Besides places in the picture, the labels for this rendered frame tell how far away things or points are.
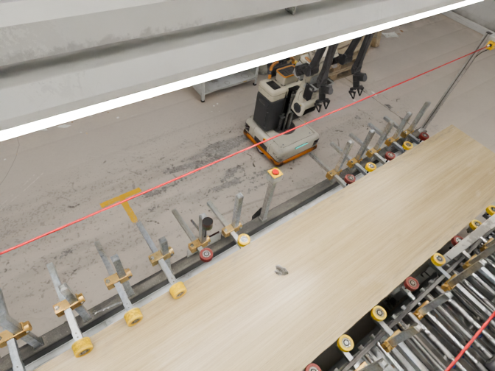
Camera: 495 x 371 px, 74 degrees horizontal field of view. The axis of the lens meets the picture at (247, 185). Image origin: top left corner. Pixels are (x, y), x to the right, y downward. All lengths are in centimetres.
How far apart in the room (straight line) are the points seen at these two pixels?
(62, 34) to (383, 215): 225
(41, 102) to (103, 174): 311
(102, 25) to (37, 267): 282
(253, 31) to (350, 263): 170
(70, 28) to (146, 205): 285
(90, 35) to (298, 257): 175
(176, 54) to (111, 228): 272
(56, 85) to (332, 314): 175
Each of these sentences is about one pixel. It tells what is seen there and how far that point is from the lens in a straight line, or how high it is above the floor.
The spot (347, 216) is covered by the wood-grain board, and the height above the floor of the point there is 90.
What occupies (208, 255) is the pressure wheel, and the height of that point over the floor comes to 90.
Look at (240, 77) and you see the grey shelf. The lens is 478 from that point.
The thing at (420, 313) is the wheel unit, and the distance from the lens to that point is 234.
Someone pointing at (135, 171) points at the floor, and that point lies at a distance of 365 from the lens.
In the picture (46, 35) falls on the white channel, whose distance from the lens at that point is 58.
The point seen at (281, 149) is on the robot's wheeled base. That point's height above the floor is 28.
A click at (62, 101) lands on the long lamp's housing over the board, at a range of 60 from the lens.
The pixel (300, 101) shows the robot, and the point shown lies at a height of 81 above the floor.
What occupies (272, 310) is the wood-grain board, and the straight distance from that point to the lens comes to 192.
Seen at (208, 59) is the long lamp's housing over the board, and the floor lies 235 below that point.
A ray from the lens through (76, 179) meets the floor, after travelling 372.
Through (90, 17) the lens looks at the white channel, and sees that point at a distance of 58.
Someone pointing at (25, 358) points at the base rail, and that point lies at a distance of 223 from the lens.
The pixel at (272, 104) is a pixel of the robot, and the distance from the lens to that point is 346.
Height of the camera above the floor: 269
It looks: 50 degrees down
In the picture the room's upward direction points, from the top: 10 degrees clockwise
